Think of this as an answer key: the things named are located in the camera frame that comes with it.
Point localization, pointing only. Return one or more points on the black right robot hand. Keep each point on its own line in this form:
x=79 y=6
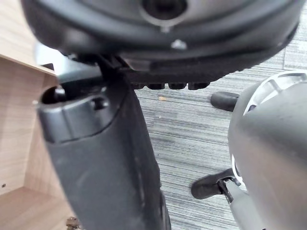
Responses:
x=100 y=167

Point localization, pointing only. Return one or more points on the light wooden office cabinet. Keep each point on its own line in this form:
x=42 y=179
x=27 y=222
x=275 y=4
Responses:
x=19 y=119

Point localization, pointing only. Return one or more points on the small orange floor scrap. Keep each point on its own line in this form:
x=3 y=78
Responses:
x=162 y=98

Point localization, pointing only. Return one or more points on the dark robot right foot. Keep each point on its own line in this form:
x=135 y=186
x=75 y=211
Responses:
x=207 y=184

